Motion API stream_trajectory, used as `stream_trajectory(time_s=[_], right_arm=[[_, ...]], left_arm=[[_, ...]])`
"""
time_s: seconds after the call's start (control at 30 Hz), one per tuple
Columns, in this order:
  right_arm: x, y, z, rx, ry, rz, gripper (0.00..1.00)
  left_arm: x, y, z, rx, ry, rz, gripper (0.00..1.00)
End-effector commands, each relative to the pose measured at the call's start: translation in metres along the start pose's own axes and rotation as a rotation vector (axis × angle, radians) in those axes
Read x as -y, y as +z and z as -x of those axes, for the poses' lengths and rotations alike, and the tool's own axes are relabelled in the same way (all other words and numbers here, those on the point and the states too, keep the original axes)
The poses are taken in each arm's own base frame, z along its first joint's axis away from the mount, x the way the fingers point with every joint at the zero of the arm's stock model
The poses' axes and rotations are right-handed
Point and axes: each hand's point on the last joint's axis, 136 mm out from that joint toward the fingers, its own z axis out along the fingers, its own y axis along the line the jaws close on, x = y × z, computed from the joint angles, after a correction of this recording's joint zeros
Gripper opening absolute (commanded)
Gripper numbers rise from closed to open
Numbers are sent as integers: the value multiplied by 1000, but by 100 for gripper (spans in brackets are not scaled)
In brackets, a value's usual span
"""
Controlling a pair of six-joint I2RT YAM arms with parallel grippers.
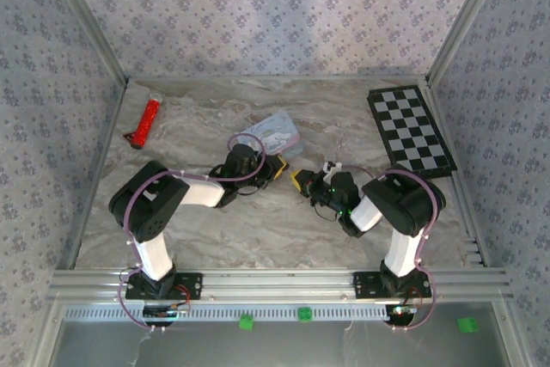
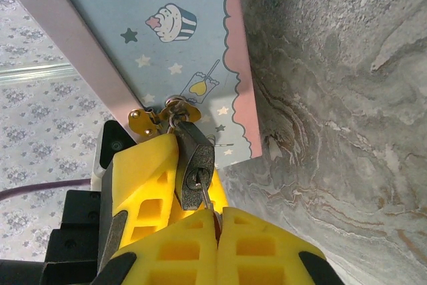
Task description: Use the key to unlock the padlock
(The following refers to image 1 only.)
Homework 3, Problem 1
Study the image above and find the aluminium frame post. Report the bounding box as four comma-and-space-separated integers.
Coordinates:
41, 0, 131, 85
426, 0, 513, 87

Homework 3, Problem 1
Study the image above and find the white cable connector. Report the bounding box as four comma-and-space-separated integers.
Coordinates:
322, 160, 344, 180

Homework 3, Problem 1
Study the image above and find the aluminium front rail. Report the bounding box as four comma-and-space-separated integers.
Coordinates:
46, 267, 516, 304

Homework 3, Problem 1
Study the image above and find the red glitter tube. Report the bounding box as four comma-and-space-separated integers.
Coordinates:
121, 92, 163, 151

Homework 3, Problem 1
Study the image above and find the clear plastic bag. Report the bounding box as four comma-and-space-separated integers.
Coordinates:
237, 110, 307, 162

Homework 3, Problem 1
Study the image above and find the perforated grey cable duct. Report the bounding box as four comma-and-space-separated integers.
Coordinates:
63, 303, 414, 322

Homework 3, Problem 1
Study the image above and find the black and white chessboard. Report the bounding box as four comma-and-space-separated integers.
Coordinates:
366, 84, 459, 179

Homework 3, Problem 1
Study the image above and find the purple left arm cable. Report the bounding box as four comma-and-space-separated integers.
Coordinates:
118, 133, 267, 334

